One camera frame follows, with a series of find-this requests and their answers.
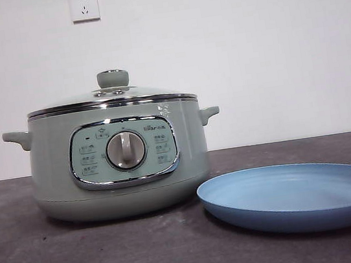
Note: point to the white wall socket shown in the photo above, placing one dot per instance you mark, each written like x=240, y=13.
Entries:
x=84, y=7

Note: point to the blue round plate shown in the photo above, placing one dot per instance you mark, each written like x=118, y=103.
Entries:
x=289, y=194

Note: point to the glass lid with green knob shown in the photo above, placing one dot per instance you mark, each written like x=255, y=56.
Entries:
x=112, y=79

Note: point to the pale green electric steamer pot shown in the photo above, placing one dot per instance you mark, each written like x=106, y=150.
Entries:
x=57, y=174

